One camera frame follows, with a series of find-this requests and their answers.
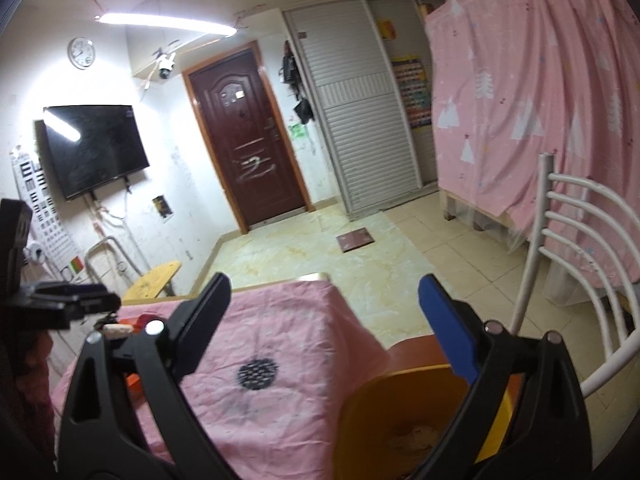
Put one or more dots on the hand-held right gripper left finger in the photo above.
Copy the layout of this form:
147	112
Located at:
200	330

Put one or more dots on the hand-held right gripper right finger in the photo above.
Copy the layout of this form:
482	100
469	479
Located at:
445	325

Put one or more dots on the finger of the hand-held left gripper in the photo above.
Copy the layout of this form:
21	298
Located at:
75	300

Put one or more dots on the yellow plastic bin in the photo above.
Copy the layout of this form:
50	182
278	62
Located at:
390	400

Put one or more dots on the black and white chart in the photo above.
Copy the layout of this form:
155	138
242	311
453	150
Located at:
47	215

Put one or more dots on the small red object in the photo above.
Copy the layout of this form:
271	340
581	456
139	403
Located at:
145	319

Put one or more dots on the pink tablecloth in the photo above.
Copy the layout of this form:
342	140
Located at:
290	340

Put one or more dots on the dark red cloth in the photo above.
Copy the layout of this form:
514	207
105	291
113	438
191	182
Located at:
25	395

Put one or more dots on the dark red floor mat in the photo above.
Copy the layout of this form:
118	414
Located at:
355	241

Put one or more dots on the white metal chair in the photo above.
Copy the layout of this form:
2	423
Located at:
575	210

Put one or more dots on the dark brown door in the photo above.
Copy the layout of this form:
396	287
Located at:
240	130

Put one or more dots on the colourful grid poster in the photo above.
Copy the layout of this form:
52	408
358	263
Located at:
412	92

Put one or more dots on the white louvered wardrobe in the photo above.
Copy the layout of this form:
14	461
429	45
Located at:
350	110

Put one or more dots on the small hanging black bag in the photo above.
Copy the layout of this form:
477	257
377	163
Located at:
303	111

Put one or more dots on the pink tree-print bed sheet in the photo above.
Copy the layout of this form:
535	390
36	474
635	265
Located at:
540	90

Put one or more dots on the long ceiling light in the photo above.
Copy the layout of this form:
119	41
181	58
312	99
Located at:
165	22

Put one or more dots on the yellow sticker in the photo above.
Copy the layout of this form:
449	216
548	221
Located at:
387	29

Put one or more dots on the small white wall device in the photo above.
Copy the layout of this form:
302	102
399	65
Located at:
35	253

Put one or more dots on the wooden chair with metal frame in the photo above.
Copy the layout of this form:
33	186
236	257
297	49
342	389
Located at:
150	280

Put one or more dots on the wooden bed frame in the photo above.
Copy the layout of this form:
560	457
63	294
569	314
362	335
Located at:
504	220

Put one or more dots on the wall-mounted black television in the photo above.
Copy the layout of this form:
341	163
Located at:
95	150

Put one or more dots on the open wall socket box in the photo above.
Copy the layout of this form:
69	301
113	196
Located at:
163	207

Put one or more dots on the round wall clock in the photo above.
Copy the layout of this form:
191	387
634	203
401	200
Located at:
81	53

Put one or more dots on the white security camera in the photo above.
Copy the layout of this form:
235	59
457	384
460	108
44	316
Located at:
165	66

